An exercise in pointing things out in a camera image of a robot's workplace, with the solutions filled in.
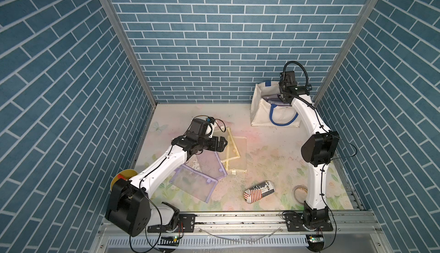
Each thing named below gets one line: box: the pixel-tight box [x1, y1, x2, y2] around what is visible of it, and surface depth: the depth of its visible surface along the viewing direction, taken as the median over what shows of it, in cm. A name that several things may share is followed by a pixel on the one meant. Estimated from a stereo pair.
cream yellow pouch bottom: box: [225, 135, 247, 172], surface depth 96 cm
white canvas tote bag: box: [250, 81, 302, 128], surface depth 101 cm
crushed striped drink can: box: [242, 180, 275, 204], surface depth 81 cm
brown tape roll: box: [293, 184, 309, 205], surface depth 84 cm
